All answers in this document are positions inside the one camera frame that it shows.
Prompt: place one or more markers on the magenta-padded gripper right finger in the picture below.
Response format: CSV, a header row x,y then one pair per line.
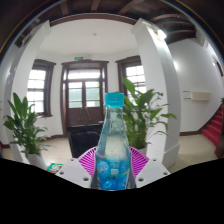
x,y
140,161

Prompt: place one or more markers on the dark wooden stair post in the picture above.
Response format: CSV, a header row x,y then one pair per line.
x,y
220,143

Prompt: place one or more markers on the white column spotlight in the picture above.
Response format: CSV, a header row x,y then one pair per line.
x,y
161,33

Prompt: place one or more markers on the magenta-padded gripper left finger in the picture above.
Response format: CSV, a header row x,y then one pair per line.
x,y
85,161

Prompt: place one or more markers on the brown-framed window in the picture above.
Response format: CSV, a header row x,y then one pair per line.
x,y
37,86
135,75

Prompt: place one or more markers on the clear blue-capped water bottle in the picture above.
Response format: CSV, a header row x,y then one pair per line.
x,y
112,146

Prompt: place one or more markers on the red carpeted stairs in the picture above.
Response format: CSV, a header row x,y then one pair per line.
x,y
213,128

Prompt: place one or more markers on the brown wooden double door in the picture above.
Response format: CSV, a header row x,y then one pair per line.
x,y
83,115

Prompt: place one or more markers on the white wall unit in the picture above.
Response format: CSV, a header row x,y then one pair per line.
x,y
200,96

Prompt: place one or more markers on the green exit sign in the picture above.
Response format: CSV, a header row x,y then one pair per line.
x,y
79,58

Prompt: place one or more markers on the potted plant in white pot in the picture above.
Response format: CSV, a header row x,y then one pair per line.
x,y
141,113
25,126

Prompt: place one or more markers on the green box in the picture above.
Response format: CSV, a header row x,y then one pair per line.
x,y
54,167

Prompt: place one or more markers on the glowing wall lamp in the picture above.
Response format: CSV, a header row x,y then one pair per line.
x,y
175,65

